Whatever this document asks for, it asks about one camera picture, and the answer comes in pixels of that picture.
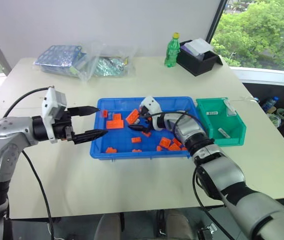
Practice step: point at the clear label holder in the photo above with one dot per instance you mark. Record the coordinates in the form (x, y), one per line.
(230, 108)

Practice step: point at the blue plastic bin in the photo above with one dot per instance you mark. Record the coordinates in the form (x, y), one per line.
(121, 155)

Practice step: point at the blue patterned package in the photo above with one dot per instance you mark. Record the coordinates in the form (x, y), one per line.
(56, 57)

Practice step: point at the silver metal clip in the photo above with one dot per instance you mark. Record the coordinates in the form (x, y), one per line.
(210, 228)

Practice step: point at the orange notched block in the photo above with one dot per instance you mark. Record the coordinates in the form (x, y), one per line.
(117, 117)

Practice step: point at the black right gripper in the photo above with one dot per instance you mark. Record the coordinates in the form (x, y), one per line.
(146, 115)

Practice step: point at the white bin label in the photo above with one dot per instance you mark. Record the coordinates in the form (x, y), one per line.
(212, 113)

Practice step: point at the large orange plate block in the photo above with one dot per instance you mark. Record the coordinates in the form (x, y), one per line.
(115, 124)

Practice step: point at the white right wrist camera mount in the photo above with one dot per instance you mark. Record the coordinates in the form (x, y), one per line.
(151, 103)

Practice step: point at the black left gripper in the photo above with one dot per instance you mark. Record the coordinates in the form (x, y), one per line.
(62, 126)

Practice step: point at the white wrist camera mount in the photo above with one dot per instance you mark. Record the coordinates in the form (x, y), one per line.
(151, 103)
(52, 101)

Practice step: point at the white window sill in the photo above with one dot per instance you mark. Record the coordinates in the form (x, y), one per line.
(267, 76)

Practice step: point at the clear water bottle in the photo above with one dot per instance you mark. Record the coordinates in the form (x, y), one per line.
(269, 103)

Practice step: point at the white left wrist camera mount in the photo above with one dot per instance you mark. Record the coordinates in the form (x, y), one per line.
(52, 101)

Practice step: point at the black open box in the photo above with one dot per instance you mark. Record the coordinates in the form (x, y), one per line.
(196, 65)

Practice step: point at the green plastic soda bottle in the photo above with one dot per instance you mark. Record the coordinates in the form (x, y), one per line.
(171, 51)

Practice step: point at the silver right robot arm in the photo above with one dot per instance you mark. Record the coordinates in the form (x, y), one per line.
(219, 172)

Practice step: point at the black storage crate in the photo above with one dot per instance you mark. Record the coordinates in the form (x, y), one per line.
(259, 90)

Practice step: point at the grey battery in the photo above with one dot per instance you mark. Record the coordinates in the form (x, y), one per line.
(137, 121)
(224, 133)

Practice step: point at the clear plastic packets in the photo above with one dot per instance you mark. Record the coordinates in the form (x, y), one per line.
(198, 46)

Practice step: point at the orange ribbed plate block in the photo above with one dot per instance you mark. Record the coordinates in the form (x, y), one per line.
(132, 117)

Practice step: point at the green plastic bin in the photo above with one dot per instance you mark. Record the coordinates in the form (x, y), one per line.
(229, 130)

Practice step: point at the dark window frame post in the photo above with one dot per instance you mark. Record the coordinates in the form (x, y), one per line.
(217, 20)

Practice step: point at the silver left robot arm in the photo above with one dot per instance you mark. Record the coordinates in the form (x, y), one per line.
(6, 130)

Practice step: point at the clear plastic bag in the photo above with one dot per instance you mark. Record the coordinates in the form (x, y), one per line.
(111, 62)

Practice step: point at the small orange block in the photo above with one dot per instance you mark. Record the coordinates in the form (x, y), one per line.
(104, 113)
(159, 148)

